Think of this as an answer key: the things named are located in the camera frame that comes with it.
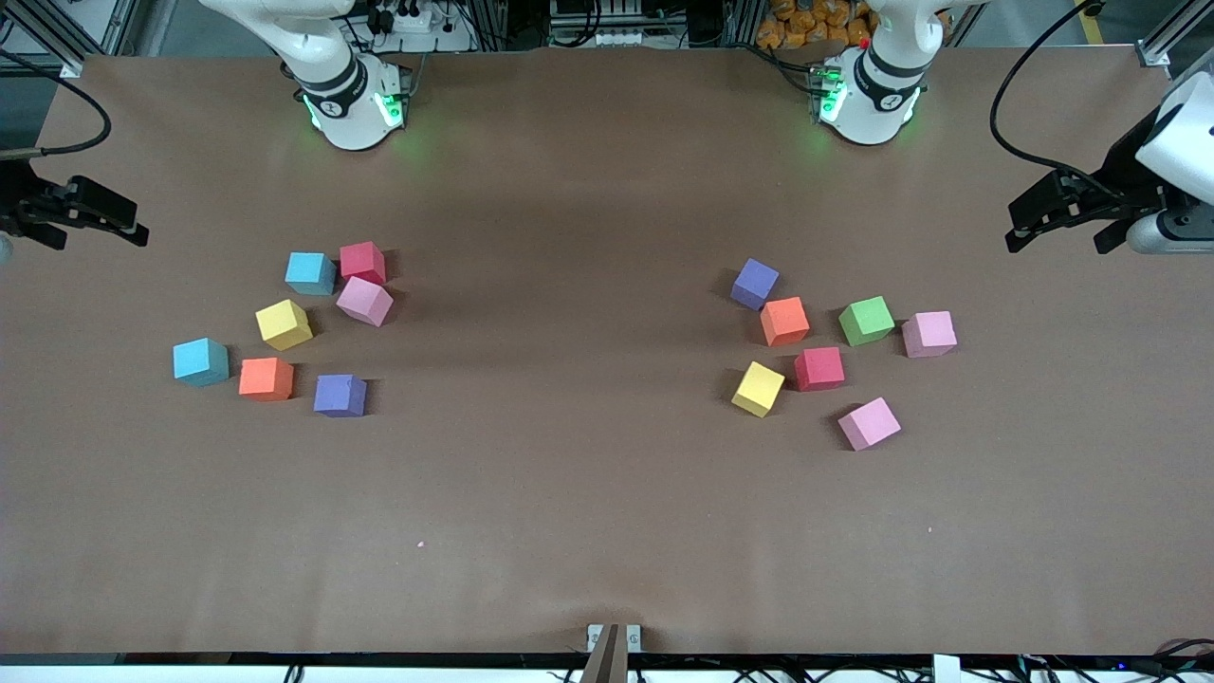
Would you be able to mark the aluminium frame profile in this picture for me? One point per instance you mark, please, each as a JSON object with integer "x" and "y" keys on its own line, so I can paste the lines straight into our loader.
{"x": 1171, "y": 33}
{"x": 57, "y": 38}

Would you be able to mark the orange snack bags pile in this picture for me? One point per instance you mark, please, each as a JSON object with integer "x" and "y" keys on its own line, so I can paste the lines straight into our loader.
{"x": 801, "y": 24}

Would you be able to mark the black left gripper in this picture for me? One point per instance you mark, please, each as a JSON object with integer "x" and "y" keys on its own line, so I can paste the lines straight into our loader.
{"x": 1131, "y": 169}

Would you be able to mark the brown wooden stick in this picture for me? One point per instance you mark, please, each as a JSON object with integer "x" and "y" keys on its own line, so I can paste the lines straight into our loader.
{"x": 607, "y": 661}

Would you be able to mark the pink foam cube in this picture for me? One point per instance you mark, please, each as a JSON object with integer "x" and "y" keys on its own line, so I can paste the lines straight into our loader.
{"x": 928, "y": 334}
{"x": 364, "y": 301}
{"x": 869, "y": 423}

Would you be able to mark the orange foam cube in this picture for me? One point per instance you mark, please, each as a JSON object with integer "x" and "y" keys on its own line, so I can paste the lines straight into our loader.
{"x": 784, "y": 321}
{"x": 266, "y": 378}

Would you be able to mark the light blue foam cube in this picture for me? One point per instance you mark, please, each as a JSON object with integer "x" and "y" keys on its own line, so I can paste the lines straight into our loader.
{"x": 200, "y": 361}
{"x": 310, "y": 273}

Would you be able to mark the white socket strip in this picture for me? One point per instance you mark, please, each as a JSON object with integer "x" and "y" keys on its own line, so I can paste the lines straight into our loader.
{"x": 616, "y": 38}

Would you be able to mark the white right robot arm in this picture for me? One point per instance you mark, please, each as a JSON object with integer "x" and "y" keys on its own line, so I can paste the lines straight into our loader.
{"x": 351, "y": 104}

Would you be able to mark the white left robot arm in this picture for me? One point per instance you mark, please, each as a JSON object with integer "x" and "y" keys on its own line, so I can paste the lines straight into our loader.
{"x": 873, "y": 104}

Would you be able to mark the green foam cube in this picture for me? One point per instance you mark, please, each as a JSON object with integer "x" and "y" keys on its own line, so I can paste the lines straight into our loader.
{"x": 866, "y": 320}

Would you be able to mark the purple foam cube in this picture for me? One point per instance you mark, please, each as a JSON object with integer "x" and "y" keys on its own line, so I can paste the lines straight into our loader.
{"x": 340, "y": 396}
{"x": 755, "y": 284}

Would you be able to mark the white power strip with plugs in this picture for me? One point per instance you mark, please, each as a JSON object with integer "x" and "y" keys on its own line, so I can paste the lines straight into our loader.
{"x": 417, "y": 21}

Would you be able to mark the yellow foam cube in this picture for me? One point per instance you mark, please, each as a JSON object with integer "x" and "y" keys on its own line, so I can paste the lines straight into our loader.
{"x": 284, "y": 324}
{"x": 758, "y": 389}

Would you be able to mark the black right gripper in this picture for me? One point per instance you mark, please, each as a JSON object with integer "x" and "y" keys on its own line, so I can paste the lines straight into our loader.
{"x": 17, "y": 202}

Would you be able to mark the red foam cube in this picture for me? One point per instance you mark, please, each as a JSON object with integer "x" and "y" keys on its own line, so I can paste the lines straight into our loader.
{"x": 819, "y": 368}
{"x": 363, "y": 263}

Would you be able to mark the small metal bracket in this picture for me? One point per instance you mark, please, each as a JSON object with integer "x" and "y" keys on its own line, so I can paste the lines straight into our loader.
{"x": 595, "y": 636}

